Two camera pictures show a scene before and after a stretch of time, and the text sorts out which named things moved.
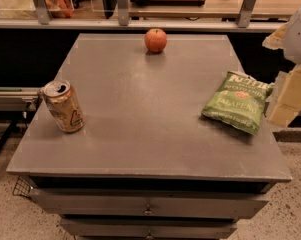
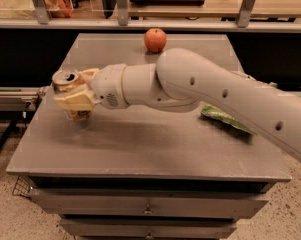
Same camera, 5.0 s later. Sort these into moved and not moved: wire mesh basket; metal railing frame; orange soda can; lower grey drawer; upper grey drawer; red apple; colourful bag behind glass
Moved: orange soda can
Not moved: wire mesh basket; lower grey drawer; upper grey drawer; colourful bag behind glass; red apple; metal railing frame
